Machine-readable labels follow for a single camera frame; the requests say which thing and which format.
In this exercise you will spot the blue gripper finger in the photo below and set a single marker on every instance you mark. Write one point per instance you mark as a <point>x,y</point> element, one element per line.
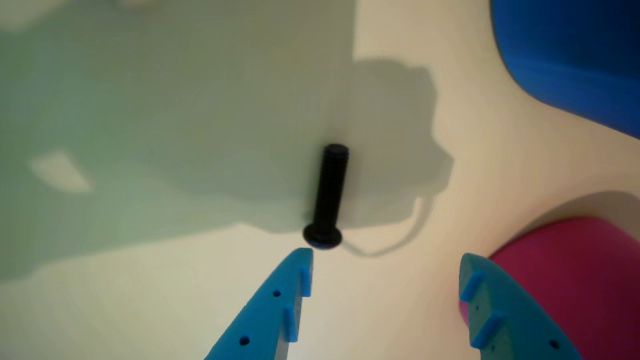
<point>265,315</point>
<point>505,315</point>

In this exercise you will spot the pink cylindrical box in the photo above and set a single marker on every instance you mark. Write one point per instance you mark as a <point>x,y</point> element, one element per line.
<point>565,280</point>

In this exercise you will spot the black bolt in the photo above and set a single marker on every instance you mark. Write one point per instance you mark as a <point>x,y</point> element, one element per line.
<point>328,197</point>

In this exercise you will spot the blue cylindrical box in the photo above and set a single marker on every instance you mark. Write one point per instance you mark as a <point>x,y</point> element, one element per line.
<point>575,55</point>

